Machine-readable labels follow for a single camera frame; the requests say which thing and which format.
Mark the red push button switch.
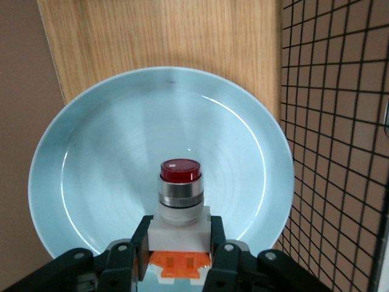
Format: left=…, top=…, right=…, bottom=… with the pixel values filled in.
left=147, top=158, right=214, bottom=287

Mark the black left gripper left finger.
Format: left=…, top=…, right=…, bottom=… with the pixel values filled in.
left=5, top=214, right=156, bottom=292

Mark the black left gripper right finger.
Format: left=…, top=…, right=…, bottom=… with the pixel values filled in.
left=203, top=215, right=334, bottom=292

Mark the light blue round plate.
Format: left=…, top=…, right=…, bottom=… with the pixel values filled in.
left=27, top=66, right=295, bottom=292

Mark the black wire basket wooden base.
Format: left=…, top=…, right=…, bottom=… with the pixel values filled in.
left=36, top=0, right=389, bottom=292

